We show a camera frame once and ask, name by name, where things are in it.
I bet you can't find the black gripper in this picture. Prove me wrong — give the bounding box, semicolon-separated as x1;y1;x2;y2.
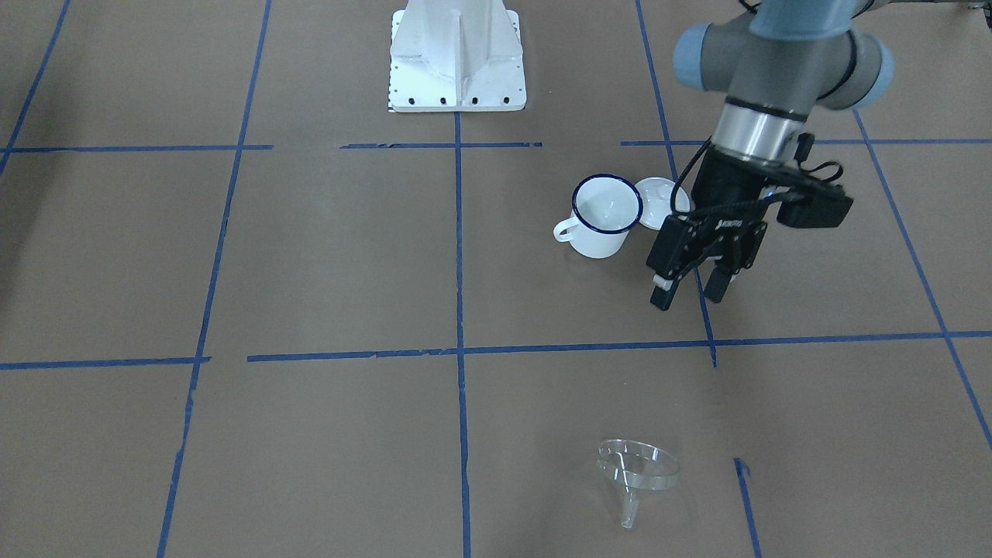
647;147;798;312

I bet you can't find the white enamel lid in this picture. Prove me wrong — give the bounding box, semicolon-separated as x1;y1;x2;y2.
635;177;691;232

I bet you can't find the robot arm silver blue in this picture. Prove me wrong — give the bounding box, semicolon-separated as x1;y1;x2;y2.
647;1;895;311

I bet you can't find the white enamel mug blue rim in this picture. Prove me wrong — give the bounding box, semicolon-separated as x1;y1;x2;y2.
553;174;644;259

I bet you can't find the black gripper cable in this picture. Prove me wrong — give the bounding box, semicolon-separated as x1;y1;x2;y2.
671;138;714;218

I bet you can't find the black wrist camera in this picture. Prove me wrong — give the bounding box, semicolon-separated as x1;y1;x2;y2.
776;188;854;229

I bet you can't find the white camera stand base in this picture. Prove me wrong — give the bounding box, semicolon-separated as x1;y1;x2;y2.
387;1;527;113

